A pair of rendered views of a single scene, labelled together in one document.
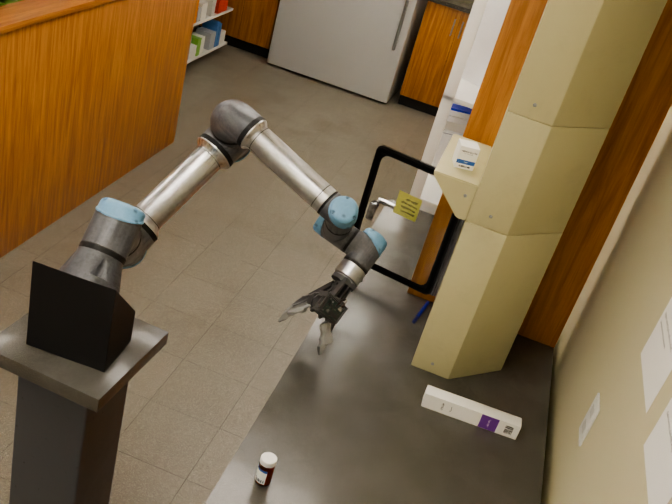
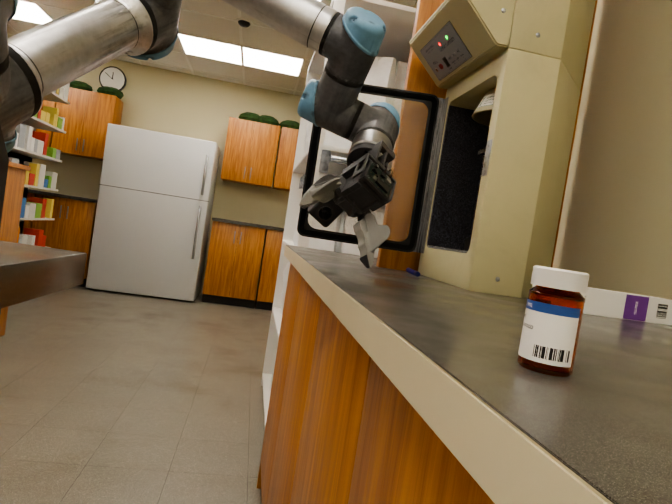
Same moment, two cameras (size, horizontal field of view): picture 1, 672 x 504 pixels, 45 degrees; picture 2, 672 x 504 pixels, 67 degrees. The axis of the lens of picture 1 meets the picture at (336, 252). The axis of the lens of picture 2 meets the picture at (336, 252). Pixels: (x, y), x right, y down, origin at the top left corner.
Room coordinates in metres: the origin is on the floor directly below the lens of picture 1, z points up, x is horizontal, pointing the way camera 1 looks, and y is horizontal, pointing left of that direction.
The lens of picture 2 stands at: (1.01, 0.27, 1.01)
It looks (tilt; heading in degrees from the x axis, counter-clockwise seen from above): 2 degrees down; 342
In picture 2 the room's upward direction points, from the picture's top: 9 degrees clockwise
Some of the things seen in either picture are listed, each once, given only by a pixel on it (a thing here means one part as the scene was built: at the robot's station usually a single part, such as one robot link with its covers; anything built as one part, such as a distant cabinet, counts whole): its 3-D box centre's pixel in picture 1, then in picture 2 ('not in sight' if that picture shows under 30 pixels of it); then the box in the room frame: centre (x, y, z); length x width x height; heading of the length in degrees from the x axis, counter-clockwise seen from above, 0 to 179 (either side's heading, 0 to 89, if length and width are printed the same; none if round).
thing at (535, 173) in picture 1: (506, 241); (518, 120); (2.01, -0.44, 1.32); 0.32 x 0.25 x 0.77; 172
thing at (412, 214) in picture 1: (404, 221); (367, 166); (2.23, -0.17, 1.19); 0.30 x 0.01 x 0.40; 72
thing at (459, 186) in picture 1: (459, 174); (452, 43); (2.03, -0.26, 1.46); 0.32 x 0.12 x 0.10; 172
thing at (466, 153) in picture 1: (465, 154); not in sight; (1.98, -0.25, 1.54); 0.05 x 0.05 x 0.06; 7
